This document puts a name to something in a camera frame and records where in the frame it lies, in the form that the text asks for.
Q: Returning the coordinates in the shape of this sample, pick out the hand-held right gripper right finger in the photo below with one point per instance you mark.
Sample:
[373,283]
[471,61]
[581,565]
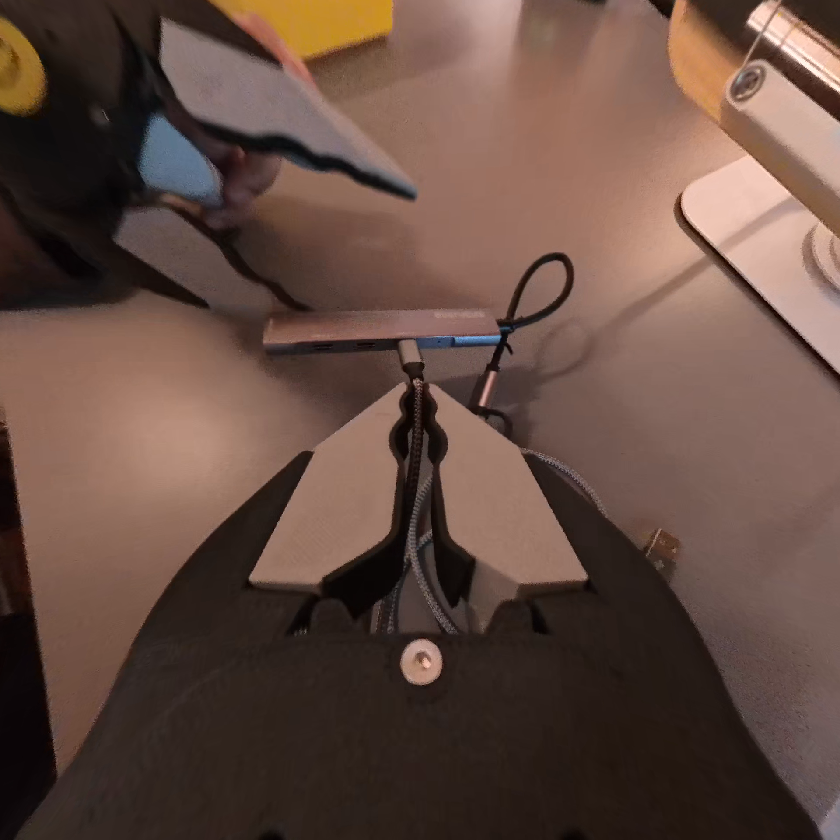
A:
[505,518]

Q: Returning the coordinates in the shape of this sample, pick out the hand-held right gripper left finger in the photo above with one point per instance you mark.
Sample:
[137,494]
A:
[334,518]

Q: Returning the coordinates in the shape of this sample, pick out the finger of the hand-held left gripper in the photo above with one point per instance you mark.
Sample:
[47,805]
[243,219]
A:
[170,256]
[262,105]

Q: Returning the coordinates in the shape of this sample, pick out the person's left hand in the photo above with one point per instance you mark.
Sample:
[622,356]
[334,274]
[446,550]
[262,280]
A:
[246,177]

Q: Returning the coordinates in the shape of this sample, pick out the yellow box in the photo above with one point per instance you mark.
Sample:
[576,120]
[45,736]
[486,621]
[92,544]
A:
[328,23]

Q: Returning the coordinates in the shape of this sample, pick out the white stand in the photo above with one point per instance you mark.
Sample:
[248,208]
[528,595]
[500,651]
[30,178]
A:
[741,203]

